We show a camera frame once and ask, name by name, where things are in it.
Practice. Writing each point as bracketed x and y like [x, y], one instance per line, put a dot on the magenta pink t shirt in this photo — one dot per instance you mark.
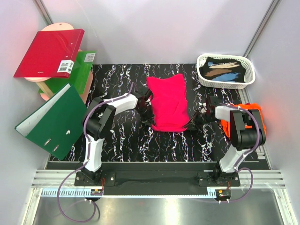
[169, 103]

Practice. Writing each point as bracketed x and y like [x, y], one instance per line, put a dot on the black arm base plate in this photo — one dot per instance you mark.
[116, 178]

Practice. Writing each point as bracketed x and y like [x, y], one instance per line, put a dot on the white plastic basket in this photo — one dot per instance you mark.
[246, 63]

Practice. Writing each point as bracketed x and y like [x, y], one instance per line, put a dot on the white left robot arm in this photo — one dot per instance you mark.
[98, 121]

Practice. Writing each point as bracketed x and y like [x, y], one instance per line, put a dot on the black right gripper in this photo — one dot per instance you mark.
[195, 127]

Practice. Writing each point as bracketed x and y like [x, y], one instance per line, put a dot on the dark green ring binder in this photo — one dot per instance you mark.
[57, 124]

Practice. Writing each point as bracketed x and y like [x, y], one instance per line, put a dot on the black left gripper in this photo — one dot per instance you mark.
[148, 119]

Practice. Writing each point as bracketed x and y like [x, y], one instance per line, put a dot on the light green folder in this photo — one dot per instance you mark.
[79, 74]

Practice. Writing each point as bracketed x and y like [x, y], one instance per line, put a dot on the aluminium frame rail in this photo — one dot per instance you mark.
[53, 182]

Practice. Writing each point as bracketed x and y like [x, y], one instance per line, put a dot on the pink wooden stool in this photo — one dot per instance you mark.
[44, 90]

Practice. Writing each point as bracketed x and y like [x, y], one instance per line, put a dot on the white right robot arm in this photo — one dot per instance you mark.
[246, 133]

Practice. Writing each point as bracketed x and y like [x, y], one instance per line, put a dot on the black printed t shirt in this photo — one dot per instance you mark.
[223, 70]

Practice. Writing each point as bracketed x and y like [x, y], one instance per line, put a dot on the red ring binder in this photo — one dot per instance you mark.
[51, 54]

